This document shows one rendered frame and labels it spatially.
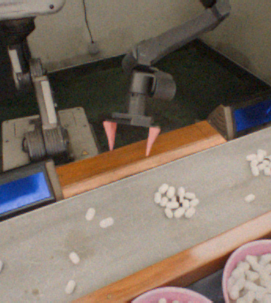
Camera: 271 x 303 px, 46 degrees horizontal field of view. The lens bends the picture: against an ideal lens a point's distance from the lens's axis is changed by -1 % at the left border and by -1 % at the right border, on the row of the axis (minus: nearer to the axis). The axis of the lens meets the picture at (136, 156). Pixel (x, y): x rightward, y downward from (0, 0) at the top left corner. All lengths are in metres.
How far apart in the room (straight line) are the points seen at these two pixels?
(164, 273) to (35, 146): 0.59
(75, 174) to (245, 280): 0.55
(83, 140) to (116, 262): 0.83
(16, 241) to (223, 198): 0.59
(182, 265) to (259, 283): 0.20
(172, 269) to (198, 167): 0.38
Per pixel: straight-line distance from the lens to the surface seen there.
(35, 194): 0.56
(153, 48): 0.89
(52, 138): 1.10
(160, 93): 0.85
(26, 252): 0.90
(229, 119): 0.68
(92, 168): 1.00
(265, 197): 1.02
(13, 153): 1.57
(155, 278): 0.80
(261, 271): 0.88
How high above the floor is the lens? 1.49
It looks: 44 degrees down
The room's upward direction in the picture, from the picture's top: straight up
